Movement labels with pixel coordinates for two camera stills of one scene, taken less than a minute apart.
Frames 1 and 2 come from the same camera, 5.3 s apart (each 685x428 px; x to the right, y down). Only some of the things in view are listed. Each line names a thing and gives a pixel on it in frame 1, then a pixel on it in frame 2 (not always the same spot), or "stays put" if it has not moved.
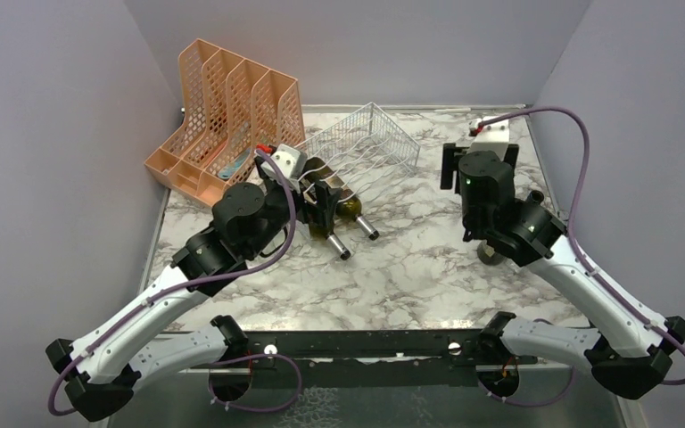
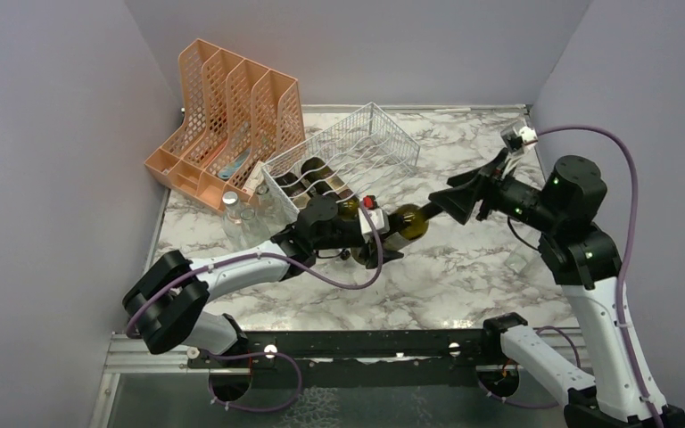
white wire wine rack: (361, 153) stays put
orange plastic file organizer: (229, 109) stays put
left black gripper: (322, 212) -> (366, 253)
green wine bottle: (486, 252) -> (415, 222)
